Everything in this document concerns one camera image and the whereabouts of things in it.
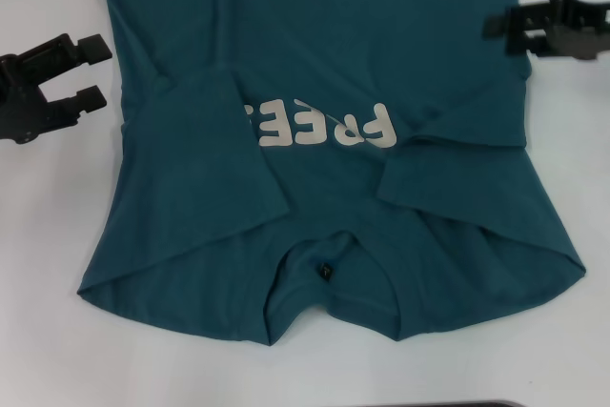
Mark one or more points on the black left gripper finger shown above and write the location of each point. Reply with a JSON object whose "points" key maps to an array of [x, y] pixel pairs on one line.
{"points": [[90, 99], [95, 47]]}

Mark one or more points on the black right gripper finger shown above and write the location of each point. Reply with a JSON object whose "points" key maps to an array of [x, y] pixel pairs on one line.
{"points": [[498, 23], [524, 43]]}

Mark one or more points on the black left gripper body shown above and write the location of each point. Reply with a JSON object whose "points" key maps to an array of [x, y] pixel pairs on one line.
{"points": [[19, 107]]}

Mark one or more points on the black flat panel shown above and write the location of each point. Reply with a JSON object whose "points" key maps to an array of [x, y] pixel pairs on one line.
{"points": [[429, 404]]}

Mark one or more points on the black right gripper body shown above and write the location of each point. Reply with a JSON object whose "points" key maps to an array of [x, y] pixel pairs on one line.
{"points": [[583, 30]]}

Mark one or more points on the teal t-shirt with beige print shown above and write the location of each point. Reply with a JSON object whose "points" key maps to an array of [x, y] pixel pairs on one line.
{"points": [[333, 45]]}

